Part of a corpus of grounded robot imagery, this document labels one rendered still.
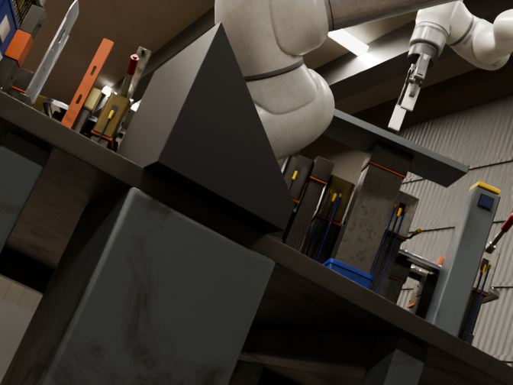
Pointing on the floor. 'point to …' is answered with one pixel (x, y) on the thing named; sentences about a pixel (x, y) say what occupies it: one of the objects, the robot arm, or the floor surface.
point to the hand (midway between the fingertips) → (401, 115)
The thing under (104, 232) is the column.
